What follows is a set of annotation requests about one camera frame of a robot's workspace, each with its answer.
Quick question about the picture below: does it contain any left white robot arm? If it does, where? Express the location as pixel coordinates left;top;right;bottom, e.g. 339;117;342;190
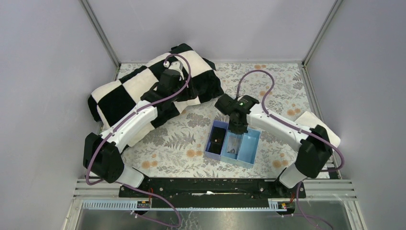
83;60;191;188

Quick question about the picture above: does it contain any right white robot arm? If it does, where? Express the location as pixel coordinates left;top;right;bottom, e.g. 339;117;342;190
215;94;333;189

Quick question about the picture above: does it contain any black card in box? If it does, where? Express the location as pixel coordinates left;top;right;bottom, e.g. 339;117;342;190
208;127;226;155

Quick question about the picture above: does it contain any VIP card in box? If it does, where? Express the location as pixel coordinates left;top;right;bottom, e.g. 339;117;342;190
226;133;242;155

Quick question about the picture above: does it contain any black white checkered blanket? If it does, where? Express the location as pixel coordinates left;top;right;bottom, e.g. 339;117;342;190
87;43;224;147

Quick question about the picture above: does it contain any light blue middle box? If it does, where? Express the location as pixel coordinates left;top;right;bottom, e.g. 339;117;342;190
220;130;243;164

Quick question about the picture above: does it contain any light blue box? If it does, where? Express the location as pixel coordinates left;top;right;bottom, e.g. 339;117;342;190
220;130;243;164
236;128;261;169

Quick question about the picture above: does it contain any purple open box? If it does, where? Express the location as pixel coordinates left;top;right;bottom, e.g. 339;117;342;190
204;120;228;161

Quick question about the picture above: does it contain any light blue right box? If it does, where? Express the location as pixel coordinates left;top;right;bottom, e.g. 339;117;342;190
236;128;261;169

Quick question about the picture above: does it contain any floral patterned table mat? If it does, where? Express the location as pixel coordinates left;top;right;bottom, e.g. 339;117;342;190
122;63;310;178

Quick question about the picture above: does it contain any white folded towel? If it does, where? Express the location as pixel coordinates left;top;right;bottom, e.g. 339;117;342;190
295;111;341;147

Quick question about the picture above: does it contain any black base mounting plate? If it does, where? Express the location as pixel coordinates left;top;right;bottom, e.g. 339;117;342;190
119;177;306;208

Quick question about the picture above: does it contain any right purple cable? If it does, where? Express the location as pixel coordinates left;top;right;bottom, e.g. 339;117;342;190
236;69;345;229

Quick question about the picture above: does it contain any purple cable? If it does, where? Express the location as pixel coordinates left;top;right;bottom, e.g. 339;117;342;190
85;54;192;228
236;69;345;229

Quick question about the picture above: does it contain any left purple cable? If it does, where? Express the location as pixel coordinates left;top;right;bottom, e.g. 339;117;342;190
85;54;192;228

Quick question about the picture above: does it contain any aluminium frame rail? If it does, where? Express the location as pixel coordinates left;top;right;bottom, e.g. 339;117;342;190
74;179;357;201

